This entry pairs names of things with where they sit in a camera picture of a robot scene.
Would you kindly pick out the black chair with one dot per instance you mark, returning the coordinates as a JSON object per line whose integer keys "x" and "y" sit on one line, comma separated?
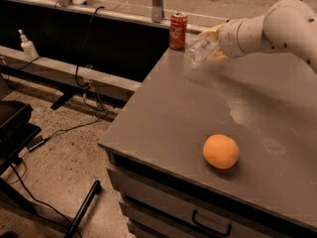
{"x": 16, "y": 133}

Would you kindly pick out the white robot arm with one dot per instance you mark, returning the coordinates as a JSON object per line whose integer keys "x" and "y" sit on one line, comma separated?
{"x": 288, "y": 26}

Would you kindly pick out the clear plastic water bottle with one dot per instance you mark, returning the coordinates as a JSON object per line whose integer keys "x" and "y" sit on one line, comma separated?
{"x": 200, "y": 51}

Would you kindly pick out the grey drawer cabinet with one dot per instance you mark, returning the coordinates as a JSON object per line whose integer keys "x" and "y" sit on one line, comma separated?
{"x": 159, "y": 205}

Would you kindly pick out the white pump dispenser bottle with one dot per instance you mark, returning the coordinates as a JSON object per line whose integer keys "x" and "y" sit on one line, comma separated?
{"x": 28, "y": 46}

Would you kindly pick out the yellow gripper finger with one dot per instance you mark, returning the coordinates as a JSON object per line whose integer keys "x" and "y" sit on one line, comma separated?
{"x": 219, "y": 55}
{"x": 211, "y": 34}

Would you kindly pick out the metal glass post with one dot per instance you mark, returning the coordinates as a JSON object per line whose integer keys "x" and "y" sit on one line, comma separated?
{"x": 157, "y": 10}

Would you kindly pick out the orange fruit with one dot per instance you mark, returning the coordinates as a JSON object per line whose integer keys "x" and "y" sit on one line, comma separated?
{"x": 221, "y": 151}

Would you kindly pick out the red coke can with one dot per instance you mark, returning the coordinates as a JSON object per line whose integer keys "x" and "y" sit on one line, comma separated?
{"x": 177, "y": 30}

